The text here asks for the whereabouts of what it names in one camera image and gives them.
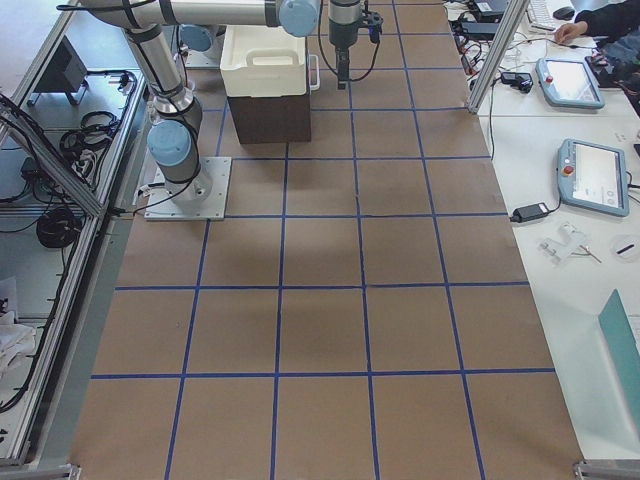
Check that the blue teach pendant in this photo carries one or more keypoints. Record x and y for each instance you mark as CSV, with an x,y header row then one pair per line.
x,y
568,83
593,177

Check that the dark wooden cabinet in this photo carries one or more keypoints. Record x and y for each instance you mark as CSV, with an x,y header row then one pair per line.
x,y
260,120

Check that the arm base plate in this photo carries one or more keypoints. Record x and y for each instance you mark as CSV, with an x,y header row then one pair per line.
x,y
202,60
205,198

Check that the black power adapter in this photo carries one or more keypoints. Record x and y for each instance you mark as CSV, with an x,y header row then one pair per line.
x,y
529,213

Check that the wooden drawer with white handle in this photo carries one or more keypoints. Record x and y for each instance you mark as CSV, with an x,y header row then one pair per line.
x,y
314,79

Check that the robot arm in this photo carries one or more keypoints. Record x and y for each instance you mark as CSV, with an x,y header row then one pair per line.
x,y
142,23
200,38

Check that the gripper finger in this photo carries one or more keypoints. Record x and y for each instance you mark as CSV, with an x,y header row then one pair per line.
x,y
342,68

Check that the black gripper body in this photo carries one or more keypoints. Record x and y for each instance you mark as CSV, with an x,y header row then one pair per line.
x,y
341,27

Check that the aluminium frame post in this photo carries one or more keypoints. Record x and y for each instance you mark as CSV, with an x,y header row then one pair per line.
x,y
502,39

